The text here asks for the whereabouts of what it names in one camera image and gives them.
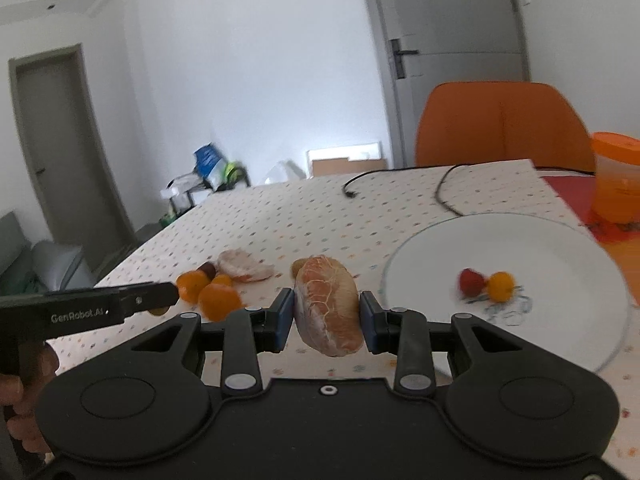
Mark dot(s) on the blue and white bag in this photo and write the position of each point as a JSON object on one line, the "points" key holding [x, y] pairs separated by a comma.
{"points": [[209, 165]]}

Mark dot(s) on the red cherry tomato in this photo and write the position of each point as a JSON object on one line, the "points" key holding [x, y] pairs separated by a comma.
{"points": [[471, 282]]}

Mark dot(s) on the grey sofa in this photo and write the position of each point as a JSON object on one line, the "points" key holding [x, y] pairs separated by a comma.
{"points": [[45, 265]]}

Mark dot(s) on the white round plate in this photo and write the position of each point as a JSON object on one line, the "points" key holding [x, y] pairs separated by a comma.
{"points": [[550, 255]]}

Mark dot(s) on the orange chair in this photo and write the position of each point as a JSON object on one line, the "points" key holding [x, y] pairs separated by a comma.
{"points": [[500, 125]]}

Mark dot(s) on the dark brown round fruit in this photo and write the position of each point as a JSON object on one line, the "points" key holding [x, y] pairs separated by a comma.
{"points": [[207, 270]]}

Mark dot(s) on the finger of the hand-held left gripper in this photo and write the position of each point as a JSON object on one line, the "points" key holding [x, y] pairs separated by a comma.
{"points": [[150, 297]]}

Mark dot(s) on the black rack with green item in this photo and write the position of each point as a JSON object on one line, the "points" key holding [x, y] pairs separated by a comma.
{"points": [[232, 172]]}

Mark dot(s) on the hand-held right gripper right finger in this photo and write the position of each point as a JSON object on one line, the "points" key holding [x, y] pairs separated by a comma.
{"points": [[368, 322]]}

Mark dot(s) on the person's left hand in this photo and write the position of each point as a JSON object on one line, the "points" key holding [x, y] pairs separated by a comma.
{"points": [[30, 425]]}

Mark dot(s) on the peeled pomelo segment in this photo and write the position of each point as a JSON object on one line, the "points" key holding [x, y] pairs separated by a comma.
{"points": [[245, 266], [327, 305]]}

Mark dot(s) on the red printed table mat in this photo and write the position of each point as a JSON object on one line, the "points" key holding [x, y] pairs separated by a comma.
{"points": [[570, 192]]}

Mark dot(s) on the orange-lid plastic jar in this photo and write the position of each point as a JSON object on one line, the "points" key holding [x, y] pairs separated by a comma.
{"points": [[616, 180]]}

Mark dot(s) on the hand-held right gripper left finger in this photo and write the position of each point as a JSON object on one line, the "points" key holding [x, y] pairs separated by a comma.
{"points": [[283, 320]]}

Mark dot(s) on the plain grey door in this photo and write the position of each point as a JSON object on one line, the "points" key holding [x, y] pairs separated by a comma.
{"points": [[65, 160]]}

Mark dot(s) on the clear plastic bag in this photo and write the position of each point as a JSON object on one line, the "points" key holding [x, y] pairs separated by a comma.
{"points": [[285, 171]]}

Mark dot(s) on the orange mandarin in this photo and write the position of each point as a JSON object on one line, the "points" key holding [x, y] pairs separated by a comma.
{"points": [[192, 286], [220, 304]]}

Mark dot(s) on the small orange kumquat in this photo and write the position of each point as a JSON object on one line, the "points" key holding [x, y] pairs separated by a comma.
{"points": [[224, 280]]}

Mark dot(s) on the dotted white tablecloth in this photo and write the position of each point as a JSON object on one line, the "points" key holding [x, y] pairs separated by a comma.
{"points": [[300, 220]]}

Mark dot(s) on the yellow cherry tomato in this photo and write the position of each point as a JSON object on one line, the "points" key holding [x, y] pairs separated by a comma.
{"points": [[501, 286]]}

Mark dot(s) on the white framed board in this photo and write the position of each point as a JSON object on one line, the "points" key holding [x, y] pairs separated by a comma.
{"points": [[345, 151]]}

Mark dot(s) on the cardboard box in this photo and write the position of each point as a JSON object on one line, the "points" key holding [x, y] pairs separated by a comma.
{"points": [[347, 166]]}

